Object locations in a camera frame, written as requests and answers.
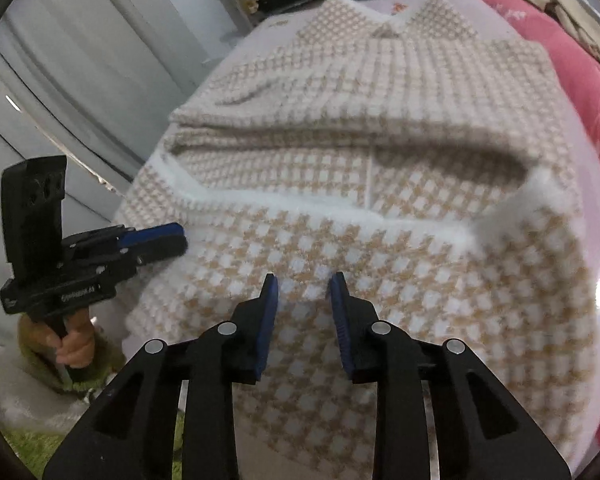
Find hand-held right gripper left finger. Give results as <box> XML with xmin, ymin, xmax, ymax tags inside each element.
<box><xmin>42</xmin><ymin>273</ymin><xmax>281</xmax><ymax>480</ymax></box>

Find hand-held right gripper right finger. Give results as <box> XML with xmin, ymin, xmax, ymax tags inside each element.
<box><xmin>327</xmin><ymin>271</ymin><xmax>571</xmax><ymax>480</ymax></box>

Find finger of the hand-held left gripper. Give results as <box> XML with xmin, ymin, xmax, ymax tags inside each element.
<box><xmin>117</xmin><ymin>223</ymin><xmax>185</xmax><ymax>251</ymax></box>
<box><xmin>125</xmin><ymin>236</ymin><xmax>189</xmax><ymax>267</ymax></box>

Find beige white checkered coat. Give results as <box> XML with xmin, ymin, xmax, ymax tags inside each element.
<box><xmin>115</xmin><ymin>0</ymin><xmax>598</xmax><ymax>471</ymax></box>

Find beige clothes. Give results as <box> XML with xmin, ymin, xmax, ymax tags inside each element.
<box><xmin>505</xmin><ymin>0</ymin><xmax>600</xmax><ymax>81</ymax></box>

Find person's left hand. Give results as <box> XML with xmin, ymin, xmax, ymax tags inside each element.
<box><xmin>55</xmin><ymin>310</ymin><xmax>97</xmax><ymax>368</ymax></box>

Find white curtain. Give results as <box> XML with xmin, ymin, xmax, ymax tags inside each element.
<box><xmin>0</xmin><ymin>0</ymin><xmax>216</xmax><ymax>221</ymax></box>

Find white fluffy fabric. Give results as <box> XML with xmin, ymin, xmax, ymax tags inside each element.
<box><xmin>0</xmin><ymin>375</ymin><xmax>111</xmax><ymax>441</ymax></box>

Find green fluffy fabric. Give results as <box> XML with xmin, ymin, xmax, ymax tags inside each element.
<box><xmin>0</xmin><ymin>430</ymin><xmax>68</xmax><ymax>480</ymax></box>

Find pink patterned blanket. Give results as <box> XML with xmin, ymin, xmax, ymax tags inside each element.
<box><xmin>475</xmin><ymin>0</ymin><xmax>600</xmax><ymax>221</ymax></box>

